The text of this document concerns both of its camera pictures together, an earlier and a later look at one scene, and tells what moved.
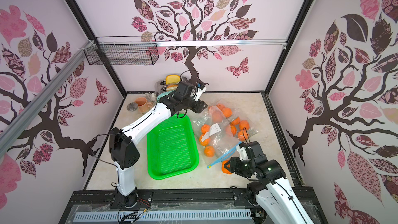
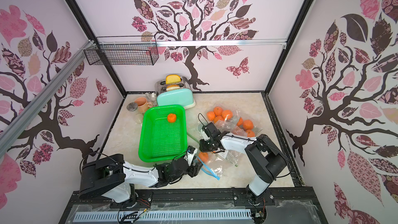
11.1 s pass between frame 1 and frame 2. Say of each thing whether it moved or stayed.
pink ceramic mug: stayed
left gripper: moved
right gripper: moved
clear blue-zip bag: moved
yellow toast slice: stayed
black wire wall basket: stayed
